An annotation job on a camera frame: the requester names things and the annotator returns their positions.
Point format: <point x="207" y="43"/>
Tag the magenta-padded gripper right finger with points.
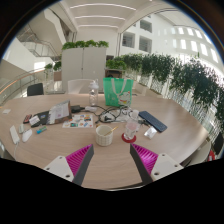
<point x="164" y="165"/>

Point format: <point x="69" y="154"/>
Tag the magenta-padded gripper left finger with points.
<point x="60" y="166"/>

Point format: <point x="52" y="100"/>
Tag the clear plastic water bottle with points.
<point x="131" y="128"/>

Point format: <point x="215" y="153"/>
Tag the small white packet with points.
<point x="150" y="132"/>

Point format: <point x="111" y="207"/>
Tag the white side chair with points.
<point x="200" y="153"/>

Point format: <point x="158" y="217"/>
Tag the small blue object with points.
<point x="41" y="129"/>

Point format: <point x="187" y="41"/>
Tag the dark blue keyboard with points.
<point x="152" y="121"/>

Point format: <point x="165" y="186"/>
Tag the colourful sticker sheet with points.
<point x="78" y="121"/>

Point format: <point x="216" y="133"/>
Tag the white grid-pattern mug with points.
<point x="104" y="138"/>

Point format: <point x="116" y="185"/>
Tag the black folder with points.
<point x="43" y="116"/>

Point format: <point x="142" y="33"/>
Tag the small white box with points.
<point x="34" y="120"/>

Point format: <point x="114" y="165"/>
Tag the small grey-white mouse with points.
<point x="21" y="128"/>

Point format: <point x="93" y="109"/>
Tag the propped open notebook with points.
<point x="60" y="111"/>

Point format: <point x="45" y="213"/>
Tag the wooden stick in mug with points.
<point x="112" y="130"/>

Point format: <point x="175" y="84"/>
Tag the white paper sheet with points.
<point x="6" y="111"/>

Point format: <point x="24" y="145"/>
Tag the tall clear white-capped bottle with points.
<point x="93" y="95"/>

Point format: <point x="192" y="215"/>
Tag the black chair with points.
<point x="35" y="89"/>

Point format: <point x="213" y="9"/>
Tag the green tote bag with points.
<point x="116" y="91"/>

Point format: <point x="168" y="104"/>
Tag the green hedge plants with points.
<point x="186" y="76"/>

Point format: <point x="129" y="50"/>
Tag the glass railing wooden handrail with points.
<point x="16" y="85"/>

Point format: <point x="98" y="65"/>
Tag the potted plants in planter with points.
<point x="53" y="66"/>

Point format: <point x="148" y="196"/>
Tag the white cabinet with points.
<point x="83" y="68"/>

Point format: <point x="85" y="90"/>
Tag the green plants atop cabinet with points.
<point x="85" y="44"/>

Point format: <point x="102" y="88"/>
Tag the ceiling light strips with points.
<point x="100" y="16"/>

